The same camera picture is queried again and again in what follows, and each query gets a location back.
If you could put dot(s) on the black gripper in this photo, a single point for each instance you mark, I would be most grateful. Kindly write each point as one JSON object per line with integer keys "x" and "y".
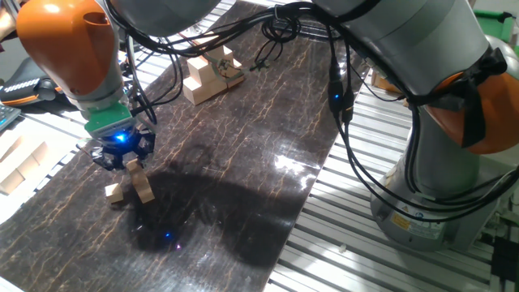
{"x": 123, "y": 142}

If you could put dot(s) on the small wooden cube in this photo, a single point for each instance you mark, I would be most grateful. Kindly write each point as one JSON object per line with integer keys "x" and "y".
{"x": 132, "y": 164}
{"x": 140, "y": 180}
{"x": 114, "y": 192}
{"x": 146, "y": 195}

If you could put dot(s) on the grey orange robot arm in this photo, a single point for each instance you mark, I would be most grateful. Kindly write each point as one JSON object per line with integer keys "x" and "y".
{"x": 425, "y": 40}

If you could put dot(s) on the stacked large wooden blocks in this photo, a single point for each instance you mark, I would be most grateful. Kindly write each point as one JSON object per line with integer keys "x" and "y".
{"x": 202, "y": 87}

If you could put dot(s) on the large wooden block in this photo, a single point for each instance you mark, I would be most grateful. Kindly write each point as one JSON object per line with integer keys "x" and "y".
{"x": 11, "y": 181}
{"x": 28, "y": 166}
{"x": 40, "y": 152}
{"x": 10, "y": 148}

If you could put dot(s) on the dark marble pattern mat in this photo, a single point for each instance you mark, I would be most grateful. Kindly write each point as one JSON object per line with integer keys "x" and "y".
{"x": 243, "y": 162}

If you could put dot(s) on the orange black teach pendant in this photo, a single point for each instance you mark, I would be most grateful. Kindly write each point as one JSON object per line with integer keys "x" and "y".
{"x": 24, "y": 87}

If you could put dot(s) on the black computer keyboard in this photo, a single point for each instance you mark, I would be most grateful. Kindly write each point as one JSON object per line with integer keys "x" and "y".
{"x": 6, "y": 115}

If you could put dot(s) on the silver metal pole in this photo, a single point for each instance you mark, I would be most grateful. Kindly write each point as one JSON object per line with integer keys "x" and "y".
{"x": 12, "y": 6}

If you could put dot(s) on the open cardboard box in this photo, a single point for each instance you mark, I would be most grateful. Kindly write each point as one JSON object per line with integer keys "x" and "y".
{"x": 381, "y": 84}

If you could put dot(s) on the green mini billiard table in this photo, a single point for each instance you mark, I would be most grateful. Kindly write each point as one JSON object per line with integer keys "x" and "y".
{"x": 490, "y": 26}

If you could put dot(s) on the green gripper mount plate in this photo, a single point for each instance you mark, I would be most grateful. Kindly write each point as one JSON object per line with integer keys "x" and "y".
{"x": 109, "y": 119}

